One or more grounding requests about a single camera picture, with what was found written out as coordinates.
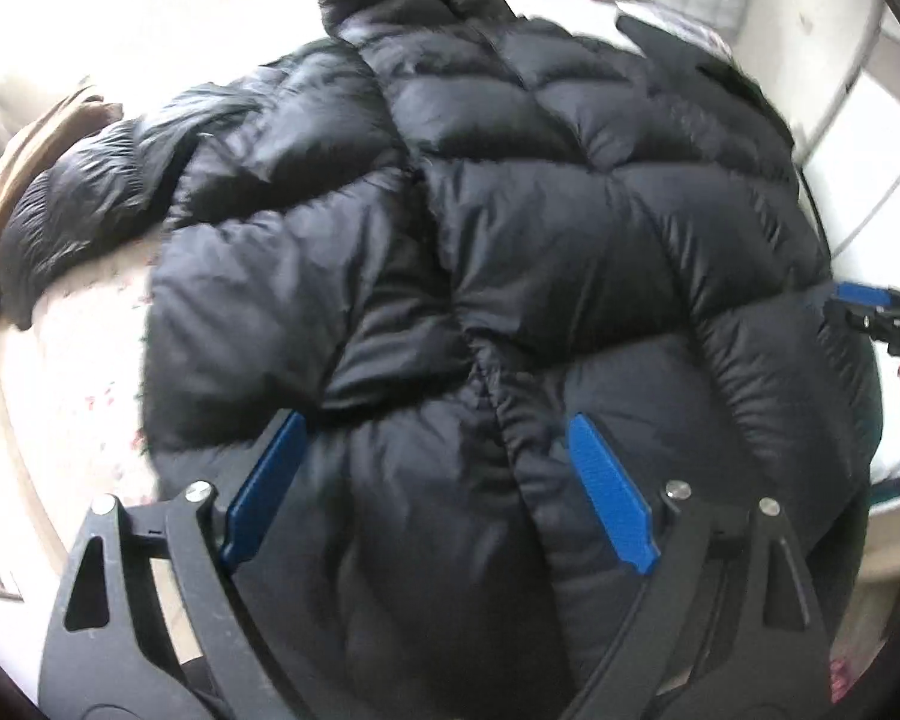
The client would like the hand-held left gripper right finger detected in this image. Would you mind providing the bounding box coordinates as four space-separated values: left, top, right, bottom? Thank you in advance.
562 412 830 720

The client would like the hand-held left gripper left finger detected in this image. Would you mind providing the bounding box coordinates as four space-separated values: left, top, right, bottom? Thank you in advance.
40 409 310 720

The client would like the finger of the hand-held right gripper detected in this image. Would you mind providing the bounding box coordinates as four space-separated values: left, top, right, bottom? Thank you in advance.
831 281 900 316

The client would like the black puffer jacket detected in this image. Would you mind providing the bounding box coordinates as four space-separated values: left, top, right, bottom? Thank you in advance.
0 0 882 720

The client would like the white cabinet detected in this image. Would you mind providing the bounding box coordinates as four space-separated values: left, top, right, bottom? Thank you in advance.
735 0 900 286

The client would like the bed with floral sheet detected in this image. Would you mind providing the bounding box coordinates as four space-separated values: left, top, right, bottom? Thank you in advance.
0 240 196 616

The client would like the dark grey cloth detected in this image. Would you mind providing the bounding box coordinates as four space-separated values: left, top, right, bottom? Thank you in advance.
616 13 755 91

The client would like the brown cloth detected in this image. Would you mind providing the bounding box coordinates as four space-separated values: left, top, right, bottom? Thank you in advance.
0 85 125 316

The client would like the bed with white sheet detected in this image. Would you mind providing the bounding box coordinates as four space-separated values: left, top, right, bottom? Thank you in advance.
0 0 331 181

